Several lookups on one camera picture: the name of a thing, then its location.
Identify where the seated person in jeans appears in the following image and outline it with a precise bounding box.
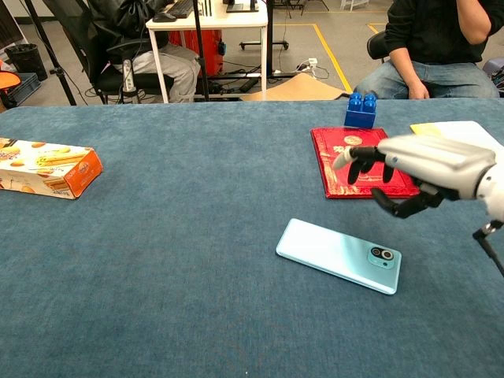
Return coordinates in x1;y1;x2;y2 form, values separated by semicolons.
353;0;504;100

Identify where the seated person in grey trousers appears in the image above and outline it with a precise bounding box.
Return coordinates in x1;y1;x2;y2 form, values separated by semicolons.
84;0;202;104

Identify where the black wheeled stand base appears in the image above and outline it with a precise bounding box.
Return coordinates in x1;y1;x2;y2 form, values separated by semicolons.
239;38;291;51

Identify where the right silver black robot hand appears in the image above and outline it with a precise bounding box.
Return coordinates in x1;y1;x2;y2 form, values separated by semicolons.
332;133;497;220

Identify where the red certificate book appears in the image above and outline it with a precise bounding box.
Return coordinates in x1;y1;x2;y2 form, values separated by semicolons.
309;127;421;200

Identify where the yellow white paper pad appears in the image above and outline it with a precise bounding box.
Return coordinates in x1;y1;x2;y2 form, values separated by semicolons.
409;120;504;153

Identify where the orange fabric object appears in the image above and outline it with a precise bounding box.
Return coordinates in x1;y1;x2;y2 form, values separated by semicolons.
0;58;23;94

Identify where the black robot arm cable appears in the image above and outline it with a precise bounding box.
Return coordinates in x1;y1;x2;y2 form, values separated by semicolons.
472;220;504;276

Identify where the white plug adapter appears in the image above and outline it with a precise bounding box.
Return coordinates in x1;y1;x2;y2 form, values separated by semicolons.
297;57;320;74

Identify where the blue table cloth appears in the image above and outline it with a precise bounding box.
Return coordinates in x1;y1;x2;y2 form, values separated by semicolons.
0;98;504;378

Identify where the black light stand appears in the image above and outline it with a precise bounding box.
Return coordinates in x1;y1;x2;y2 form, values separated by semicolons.
23;0;78;106

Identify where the grey plastic crate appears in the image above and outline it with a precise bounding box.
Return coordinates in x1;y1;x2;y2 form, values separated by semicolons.
6;72;43;107

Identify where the black office chair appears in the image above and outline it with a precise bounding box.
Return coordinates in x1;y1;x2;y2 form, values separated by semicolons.
43;0;176;106

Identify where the brown cardboard sheet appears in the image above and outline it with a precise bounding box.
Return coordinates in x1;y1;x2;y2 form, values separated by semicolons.
238;73;351;102

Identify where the black mesh trash bin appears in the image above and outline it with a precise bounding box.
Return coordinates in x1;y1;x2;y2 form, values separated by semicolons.
4;43;48;82

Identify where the black chrome stool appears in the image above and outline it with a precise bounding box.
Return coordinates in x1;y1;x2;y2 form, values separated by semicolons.
366;30;391;64

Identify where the black camera tripod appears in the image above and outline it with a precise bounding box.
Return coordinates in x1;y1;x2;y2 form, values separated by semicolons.
191;0;212;102

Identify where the black keyboard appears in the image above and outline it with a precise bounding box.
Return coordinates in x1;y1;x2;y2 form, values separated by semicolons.
165;0;195;20

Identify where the orange biscuit box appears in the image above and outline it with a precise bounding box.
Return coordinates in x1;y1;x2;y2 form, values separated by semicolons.
0;136;104;200

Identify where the blue toy building block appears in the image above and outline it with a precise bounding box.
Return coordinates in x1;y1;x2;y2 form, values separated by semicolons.
343;92;378;130

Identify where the glossy smartphone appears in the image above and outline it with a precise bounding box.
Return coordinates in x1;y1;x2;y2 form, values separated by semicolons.
275;218;402;295

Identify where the red box under desk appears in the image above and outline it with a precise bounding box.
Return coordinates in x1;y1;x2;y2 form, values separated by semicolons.
168;28;225;78

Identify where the white desk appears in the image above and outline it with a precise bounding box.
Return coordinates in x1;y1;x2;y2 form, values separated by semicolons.
145;0;269;104

